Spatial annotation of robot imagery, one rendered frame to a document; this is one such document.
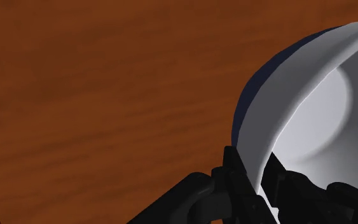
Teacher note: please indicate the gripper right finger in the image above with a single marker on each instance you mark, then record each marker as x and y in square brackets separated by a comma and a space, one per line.
[302, 192]

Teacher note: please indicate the white bowl with blue outside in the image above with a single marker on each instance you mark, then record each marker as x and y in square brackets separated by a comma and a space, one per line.
[309, 118]

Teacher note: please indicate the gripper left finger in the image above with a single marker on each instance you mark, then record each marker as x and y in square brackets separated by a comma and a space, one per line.
[228, 186]

